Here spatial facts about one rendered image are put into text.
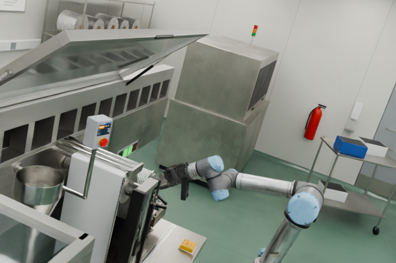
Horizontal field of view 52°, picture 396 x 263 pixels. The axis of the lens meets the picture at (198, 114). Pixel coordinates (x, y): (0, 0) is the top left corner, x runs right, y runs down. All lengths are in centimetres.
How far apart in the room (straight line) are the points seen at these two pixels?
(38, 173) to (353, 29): 531
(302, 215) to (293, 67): 469
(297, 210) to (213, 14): 503
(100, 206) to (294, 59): 487
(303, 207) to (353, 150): 326
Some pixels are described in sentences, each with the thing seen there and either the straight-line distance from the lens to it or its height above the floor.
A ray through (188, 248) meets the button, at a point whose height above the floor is 92.
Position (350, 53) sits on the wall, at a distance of 621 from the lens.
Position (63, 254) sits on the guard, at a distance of 94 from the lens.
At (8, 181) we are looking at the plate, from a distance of 164.
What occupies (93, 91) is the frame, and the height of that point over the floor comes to 164.
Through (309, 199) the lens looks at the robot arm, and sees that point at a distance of 169.
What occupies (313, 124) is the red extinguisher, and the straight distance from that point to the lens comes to 619.
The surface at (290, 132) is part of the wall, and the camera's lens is 642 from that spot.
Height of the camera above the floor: 218
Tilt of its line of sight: 16 degrees down
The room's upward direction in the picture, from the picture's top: 15 degrees clockwise
